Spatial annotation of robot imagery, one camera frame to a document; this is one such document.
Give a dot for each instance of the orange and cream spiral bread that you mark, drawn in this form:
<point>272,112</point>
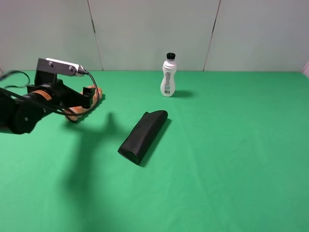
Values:
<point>81,104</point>

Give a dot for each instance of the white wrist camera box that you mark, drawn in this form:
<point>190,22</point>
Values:
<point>66,68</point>

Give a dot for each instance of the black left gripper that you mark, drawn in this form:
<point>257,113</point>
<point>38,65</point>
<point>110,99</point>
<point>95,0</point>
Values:
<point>49,93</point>

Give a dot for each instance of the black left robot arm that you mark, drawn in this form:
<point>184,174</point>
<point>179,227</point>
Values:
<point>19,114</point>

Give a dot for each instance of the white bottle with black cap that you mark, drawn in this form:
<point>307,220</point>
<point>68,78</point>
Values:
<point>169,68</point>

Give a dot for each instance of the black glasses case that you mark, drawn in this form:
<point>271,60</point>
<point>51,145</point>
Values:
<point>136,145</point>

